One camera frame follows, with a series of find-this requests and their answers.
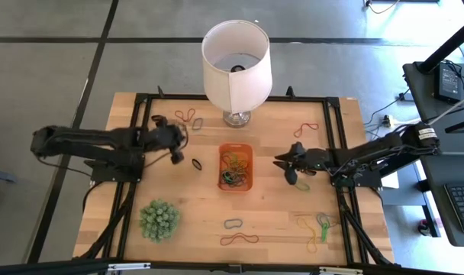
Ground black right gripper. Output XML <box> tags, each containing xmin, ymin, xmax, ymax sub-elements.
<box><xmin>272</xmin><ymin>141</ymin><xmax>329</xmax><ymax>186</ymax></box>

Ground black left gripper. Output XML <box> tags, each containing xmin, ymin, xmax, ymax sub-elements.
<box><xmin>150</xmin><ymin>114</ymin><xmax>187</xmax><ymax>166</ymax></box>

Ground yellow rubber band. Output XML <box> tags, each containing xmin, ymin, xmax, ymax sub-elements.
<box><xmin>226</xmin><ymin>151</ymin><xmax>248</xmax><ymax>173</ymax></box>
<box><xmin>295</xmin><ymin>215</ymin><xmax>319</xmax><ymax>254</ymax></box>

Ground orange plastic bin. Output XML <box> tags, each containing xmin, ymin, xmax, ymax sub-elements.
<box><xmin>217</xmin><ymin>143</ymin><xmax>254</xmax><ymax>193</ymax></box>

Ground potted green artificial plant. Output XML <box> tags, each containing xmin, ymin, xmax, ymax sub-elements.
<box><xmin>139</xmin><ymin>198</ymin><xmax>181</xmax><ymax>244</ymax></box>

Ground silver table lamp white shade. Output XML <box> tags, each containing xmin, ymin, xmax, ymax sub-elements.
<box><xmin>201</xmin><ymin>19</ymin><xmax>273</xmax><ymax>129</ymax></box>

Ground white power strip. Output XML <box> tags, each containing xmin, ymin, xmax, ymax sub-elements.
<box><xmin>382</xmin><ymin>113</ymin><xmax>412</xmax><ymax>129</ymax></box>

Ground white paper sheet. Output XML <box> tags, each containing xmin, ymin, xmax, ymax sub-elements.
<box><xmin>380</xmin><ymin>173</ymin><xmax>401</xmax><ymax>191</ymax></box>

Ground black desk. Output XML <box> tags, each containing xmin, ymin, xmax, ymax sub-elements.
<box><xmin>422</xmin><ymin>154</ymin><xmax>464</xmax><ymax>248</ymax></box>
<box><xmin>402</xmin><ymin>60</ymin><xmax>464</xmax><ymax>154</ymax></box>

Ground red black floor object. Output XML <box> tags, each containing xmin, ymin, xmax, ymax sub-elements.
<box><xmin>417</xmin><ymin>219</ymin><xmax>433</xmax><ymax>237</ymax></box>

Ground black power adapter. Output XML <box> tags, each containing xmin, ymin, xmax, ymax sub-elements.
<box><xmin>433</xmin><ymin>61</ymin><xmax>464</xmax><ymax>104</ymax></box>

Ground black laptop keyboard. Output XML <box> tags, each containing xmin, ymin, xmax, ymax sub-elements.
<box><xmin>443</xmin><ymin>182</ymin><xmax>464</xmax><ymax>236</ymax></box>

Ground black diagonal pole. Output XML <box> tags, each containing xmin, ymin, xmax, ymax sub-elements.
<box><xmin>415</xmin><ymin>17</ymin><xmax>464</xmax><ymax>76</ymax></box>

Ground silver aluminium bracket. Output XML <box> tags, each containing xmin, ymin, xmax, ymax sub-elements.
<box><xmin>318</xmin><ymin>266</ymin><xmax>365</xmax><ymax>275</ymax></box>
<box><xmin>108</xmin><ymin>262</ymin><xmax>152</xmax><ymax>273</ymax></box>

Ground yellow floor cable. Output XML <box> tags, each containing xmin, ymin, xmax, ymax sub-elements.
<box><xmin>365</xmin><ymin>0</ymin><xmax>401</xmax><ymax>15</ymax></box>

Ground white cable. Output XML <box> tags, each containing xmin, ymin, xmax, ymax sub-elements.
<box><xmin>430</xmin><ymin>91</ymin><xmax>464</xmax><ymax>125</ymax></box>

